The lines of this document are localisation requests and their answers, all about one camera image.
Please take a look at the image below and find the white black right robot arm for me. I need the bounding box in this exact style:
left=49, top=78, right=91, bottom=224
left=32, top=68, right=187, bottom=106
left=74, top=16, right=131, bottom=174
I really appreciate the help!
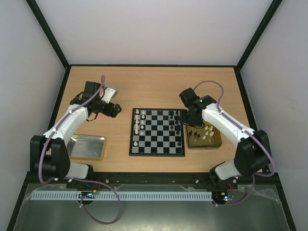
left=179, top=88, right=273, bottom=189

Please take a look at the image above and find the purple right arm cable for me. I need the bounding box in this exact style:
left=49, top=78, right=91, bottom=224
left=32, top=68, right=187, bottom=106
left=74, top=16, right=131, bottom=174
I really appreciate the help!
left=192, top=80, right=275, bottom=207

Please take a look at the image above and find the black aluminium frame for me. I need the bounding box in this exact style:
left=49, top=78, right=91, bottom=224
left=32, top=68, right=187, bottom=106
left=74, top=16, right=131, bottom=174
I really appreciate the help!
left=4, top=0, right=297, bottom=231

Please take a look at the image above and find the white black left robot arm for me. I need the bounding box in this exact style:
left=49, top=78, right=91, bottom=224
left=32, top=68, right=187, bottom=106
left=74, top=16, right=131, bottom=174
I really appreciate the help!
left=30, top=78, right=121, bottom=184

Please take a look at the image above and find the silver metal tin lid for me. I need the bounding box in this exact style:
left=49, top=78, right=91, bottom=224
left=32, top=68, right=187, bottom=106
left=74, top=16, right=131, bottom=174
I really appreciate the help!
left=67, top=134, right=105, bottom=160

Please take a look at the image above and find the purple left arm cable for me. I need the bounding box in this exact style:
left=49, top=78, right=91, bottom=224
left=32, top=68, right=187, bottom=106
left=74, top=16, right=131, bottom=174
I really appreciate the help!
left=38, top=75, right=122, bottom=225

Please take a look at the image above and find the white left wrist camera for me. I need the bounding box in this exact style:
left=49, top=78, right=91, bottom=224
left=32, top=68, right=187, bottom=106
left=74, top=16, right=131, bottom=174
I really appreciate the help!
left=100, top=87, right=118, bottom=103

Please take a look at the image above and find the gold metal tin tray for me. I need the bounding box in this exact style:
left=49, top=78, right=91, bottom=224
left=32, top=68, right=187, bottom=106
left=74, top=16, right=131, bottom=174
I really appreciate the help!
left=185, top=121, right=222, bottom=150

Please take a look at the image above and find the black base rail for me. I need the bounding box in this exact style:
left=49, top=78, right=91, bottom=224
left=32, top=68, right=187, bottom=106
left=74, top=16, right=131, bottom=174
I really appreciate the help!
left=66, top=171, right=239, bottom=189

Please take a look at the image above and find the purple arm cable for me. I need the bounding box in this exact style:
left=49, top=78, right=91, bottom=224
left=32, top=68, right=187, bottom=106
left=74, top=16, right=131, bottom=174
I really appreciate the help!
left=192, top=80, right=275, bottom=207
left=38, top=75, right=122, bottom=225

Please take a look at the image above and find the black white chess board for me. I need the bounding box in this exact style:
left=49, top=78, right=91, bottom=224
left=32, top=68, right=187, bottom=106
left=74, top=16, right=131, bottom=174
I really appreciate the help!
left=129, top=108, right=185, bottom=157

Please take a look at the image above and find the white slotted cable duct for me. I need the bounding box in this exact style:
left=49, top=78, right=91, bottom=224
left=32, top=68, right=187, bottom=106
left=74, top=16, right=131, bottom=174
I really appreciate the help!
left=30, top=191, right=212, bottom=201

